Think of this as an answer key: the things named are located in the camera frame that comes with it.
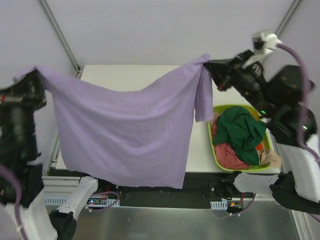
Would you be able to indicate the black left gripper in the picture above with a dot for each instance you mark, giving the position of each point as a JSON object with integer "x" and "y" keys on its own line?
{"x": 30, "y": 88}

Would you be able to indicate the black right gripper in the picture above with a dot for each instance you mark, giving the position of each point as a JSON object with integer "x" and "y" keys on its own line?
{"x": 225, "y": 75}

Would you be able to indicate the purple t shirt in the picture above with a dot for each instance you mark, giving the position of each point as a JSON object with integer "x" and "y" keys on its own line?
{"x": 131, "y": 138}

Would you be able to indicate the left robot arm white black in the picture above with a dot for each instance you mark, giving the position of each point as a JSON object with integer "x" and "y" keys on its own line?
{"x": 22, "y": 191}

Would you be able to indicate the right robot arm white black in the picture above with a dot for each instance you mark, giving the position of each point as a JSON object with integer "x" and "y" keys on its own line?
{"x": 283, "y": 102}

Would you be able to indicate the dark green t shirt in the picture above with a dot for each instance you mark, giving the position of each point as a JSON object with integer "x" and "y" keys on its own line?
{"x": 237, "y": 127}

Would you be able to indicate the red pink t shirt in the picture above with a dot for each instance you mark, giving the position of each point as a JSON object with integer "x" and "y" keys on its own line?
{"x": 227, "y": 158}

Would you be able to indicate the lime green plastic basket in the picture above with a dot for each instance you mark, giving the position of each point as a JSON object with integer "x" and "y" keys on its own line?
{"x": 212, "y": 128}

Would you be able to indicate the beige t shirt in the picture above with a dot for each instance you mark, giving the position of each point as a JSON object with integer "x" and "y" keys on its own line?
{"x": 270, "y": 158}

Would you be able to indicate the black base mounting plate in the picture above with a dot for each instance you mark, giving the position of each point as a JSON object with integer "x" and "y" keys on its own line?
{"x": 199, "y": 189}

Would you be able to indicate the left aluminium frame post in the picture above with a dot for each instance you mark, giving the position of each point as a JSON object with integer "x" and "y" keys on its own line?
{"x": 60, "y": 35}

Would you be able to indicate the aluminium frame post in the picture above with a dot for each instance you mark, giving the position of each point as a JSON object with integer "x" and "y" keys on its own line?
{"x": 60, "y": 35}
{"x": 293, "y": 8}

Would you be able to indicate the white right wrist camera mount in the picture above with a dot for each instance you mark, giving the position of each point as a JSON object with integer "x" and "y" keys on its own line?
{"x": 264, "y": 43}

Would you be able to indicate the right aluminium frame post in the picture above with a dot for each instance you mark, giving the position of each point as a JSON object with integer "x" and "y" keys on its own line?
{"x": 293, "y": 8}

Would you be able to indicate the aluminium front rail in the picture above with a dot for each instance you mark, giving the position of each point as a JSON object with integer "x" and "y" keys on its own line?
{"x": 60, "y": 185}

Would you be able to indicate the left white slotted cable duct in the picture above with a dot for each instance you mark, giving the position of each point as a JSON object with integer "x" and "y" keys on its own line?
{"x": 92, "y": 202}

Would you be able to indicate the white slotted cable duct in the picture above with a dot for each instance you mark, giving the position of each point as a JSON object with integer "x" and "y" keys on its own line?
{"x": 219, "y": 205}
{"x": 92, "y": 202}

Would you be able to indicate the right white slotted cable duct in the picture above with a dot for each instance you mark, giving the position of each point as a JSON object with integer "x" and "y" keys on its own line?
{"x": 219, "y": 205}

